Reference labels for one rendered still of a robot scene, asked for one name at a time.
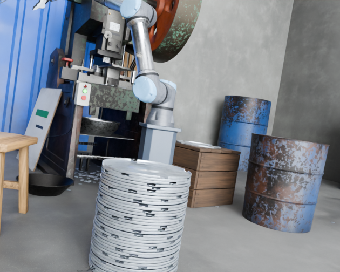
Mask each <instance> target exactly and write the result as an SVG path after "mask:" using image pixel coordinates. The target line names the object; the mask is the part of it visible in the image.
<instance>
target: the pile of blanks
mask: <svg viewBox="0 0 340 272"><path fill-rule="evenodd" d="M190 182H191V180H187V181H182V182H163V181H151V180H143V179H136V178H131V177H127V176H123V175H119V174H115V173H112V172H109V171H107V170H105V169H104V168H102V166H101V174H100V184H99V189H98V196H97V198H96V202H97V205H96V212H95V217H94V220H93V229H92V237H91V246H90V254H89V266H90V268H91V269H93V270H92V271H93V272H176V271H177V268H178V259H179V250H180V245H181V237H182V232H183V228H184V225H183V224H184V220H185V215H186V207H187V202H188V199H187V198H188V195H189V187H190V185H191V184H190Z"/></svg>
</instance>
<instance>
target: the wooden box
mask: <svg viewBox="0 0 340 272"><path fill-rule="evenodd" d="M239 154H241V152H240V151H235V150H232V149H227V148H221V149H215V148H205V147H198V146H192V145H186V144H182V143H179V142H177V140H176V142H175V149H174V156H173V163H172V165H173V166H177V167H181V168H184V169H185V171H186V172H188V171H190V172H191V174H192V175H191V182H190V184H191V185H190V187H189V195H188V198H187V199H188V202H187V206H188V207H190V208H197V207H209V206H220V205H231V204H233V197H234V190H235V184H236V178H237V171H238V167H239V160H240V155H239Z"/></svg>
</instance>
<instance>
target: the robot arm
mask: <svg viewBox="0 0 340 272"><path fill-rule="evenodd" d="M49 1H50V2H53V1H52V0H39V1H38V3H36V5H35V6H33V8H32V10H37V9H39V8H41V9H43V8H45V4H46V3H48V2H49ZM54 1H57V0H54ZM94 1H96V2H98V3H100V4H102V5H103V6H106V7H108V8H111V9H113V10H115V11H117V12H119V13H121V15H122V16H123V17H124V18H125V19H126V24H127V27H128V28H129V29H130V30H131V35H132V42H133V48H134V54H135V61H136V65H137V72H138V74H137V75H136V77H135V81H134V84H133V94H134V96H135V97H136V98H137V99H138V100H139V101H142V102H145V103H151V104H152V107H151V111H150V113H149V115H148V117H147V119H146V124H151V125H158V126H165V127H174V125H175V123H174V117H173V109H174V102H175V95H176V85H175V84H174V83H173V82H171V81H168V80H163V79H159V74H158V73H157V72H155V69H154V63H153V57H152V50H151V44H150V41H149V34H148V28H149V27H152V26H153V25H154V24H155V22H156V21H157V12H156V10H155V9H154V8H153V7H152V6H151V5H149V4H147V3H146V2H144V1H143V0H94Z"/></svg>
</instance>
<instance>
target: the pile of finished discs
mask: <svg viewBox="0 0 340 272"><path fill-rule="evenodd" d="M177 142H179V143H182V144H186V145H192V146H198V147H205V148H215V149H221V147H219V146H212V145H210V144H204V143H200V142H192V141H185V142H184V141H183V140H177Z"/></svg>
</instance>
